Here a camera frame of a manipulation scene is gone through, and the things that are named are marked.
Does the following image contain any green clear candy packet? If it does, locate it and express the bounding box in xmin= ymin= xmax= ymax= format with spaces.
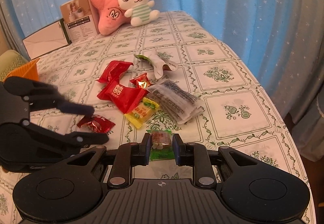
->
xmin=147 ymin=130 xmax=175 ymax=161

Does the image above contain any yellow candy packet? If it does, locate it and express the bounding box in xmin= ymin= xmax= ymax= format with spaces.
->
xmin=124 ymin=97 xmax=160 ymax=129

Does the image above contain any clear dark snack packet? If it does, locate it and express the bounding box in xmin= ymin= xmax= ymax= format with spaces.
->
xmin=146 ymin=79 xmax=204 ymax=124

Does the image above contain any red double-happiness snack packet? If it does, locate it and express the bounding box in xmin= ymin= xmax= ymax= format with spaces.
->
xmin=97 ymin=80 xmax=148 ymax=114

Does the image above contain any small red gold candy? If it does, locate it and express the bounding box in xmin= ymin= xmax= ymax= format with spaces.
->
xmin=130 ymin=73 xmax=151 ymax=89

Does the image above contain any red pillow snack packet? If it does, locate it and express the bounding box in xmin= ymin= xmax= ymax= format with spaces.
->
xmin=97 ymin=60 xmax=133 ymax=83

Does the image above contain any white green snack bag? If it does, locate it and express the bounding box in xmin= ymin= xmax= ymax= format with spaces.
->
xmin=134 ymin=50 xmax=178 ymax=79

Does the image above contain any orange plastic tray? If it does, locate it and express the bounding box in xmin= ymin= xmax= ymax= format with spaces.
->
xmin=4 ymin=58 xmax=39 ymax=81

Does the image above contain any green zigzag cushion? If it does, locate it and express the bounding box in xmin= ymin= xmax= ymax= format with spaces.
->
xmin=0 ymin=50 xmax=28 ymax=82

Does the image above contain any long white cardboard box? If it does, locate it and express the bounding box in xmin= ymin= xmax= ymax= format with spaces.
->
xmin=22 ymin=18 xmax=71 ymax=59

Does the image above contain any small product cardboard box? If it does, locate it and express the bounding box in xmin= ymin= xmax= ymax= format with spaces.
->
xmin=60 ymin=0 xmax=99 ymax=43

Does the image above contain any pink star plush toy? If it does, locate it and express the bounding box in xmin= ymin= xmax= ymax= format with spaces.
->
xmin=90 ymin=0 xmax=131 ymax=35

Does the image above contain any grey lace-trimmed cover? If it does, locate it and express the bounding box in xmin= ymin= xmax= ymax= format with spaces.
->
xmin=288 ymin=87 xmax=323 ymax=161

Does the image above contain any white bunny plush toy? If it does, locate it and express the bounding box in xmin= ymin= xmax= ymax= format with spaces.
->
xmin=118 ymin=0 xmax=160 ymax=27

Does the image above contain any blue star curtain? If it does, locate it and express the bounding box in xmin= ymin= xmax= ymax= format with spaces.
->
xmin=1 ymin=0 xmax=323 ymax=121

